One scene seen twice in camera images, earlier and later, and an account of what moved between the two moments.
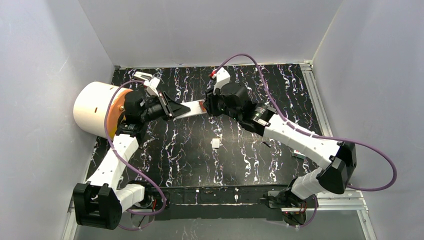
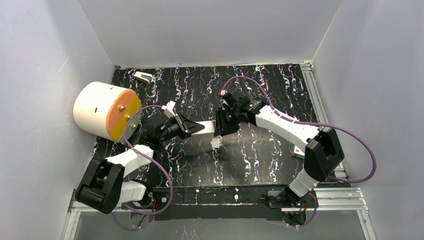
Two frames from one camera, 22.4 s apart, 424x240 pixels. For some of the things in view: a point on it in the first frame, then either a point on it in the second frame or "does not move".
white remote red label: [297, 153] does not move
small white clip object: [145, 76] does not move
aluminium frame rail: [356, 204] does not move
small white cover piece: [215, 143] does not move
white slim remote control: [196, 107] → [208, 127]
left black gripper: [166, 107] → [182, 125]
